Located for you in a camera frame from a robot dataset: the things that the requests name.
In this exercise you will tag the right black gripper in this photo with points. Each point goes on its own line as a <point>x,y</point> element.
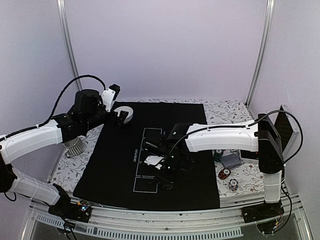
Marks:
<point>168,179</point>

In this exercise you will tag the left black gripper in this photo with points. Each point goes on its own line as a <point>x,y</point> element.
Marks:
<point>112,121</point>

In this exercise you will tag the teal poker chip stack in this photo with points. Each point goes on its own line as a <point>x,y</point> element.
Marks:
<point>217,155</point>

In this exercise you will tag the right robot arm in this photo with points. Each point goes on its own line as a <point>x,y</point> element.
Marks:
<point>261,136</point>

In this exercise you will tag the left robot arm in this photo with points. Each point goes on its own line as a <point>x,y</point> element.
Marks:
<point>90,110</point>

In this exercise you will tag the white ceramic bowl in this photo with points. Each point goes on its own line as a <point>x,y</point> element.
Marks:
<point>124,114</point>

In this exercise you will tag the black poker felt mat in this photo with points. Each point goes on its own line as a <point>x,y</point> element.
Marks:
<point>117,175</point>

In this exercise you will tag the orange poker chip stack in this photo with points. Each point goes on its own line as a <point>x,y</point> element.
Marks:
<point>224,173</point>

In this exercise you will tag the blue playing card deck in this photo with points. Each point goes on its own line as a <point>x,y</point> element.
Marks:
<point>231,161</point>

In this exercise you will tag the striped metal cup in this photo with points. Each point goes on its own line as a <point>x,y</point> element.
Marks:
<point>74,147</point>

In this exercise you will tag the white poker chip stack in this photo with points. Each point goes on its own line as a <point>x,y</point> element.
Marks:
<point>233,185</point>

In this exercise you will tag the aluminium poker case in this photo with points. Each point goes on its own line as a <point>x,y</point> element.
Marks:
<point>288,130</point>

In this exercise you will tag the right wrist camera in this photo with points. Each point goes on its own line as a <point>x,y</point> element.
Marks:
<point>154,161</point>

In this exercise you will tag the front aluminium rail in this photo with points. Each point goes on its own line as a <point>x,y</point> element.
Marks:
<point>226,222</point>

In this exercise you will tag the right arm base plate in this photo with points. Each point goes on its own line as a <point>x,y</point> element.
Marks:
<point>262,211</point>

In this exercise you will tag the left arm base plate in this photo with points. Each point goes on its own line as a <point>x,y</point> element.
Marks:
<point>80,211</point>

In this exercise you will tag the left aluminium frame post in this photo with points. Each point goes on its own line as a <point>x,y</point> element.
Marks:
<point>62,13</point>

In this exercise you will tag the aluminium frame post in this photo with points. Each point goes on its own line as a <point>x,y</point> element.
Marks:
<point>270,4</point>
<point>62,13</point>

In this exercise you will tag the right aluminium frame post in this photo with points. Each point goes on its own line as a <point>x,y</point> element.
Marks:
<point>270,4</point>

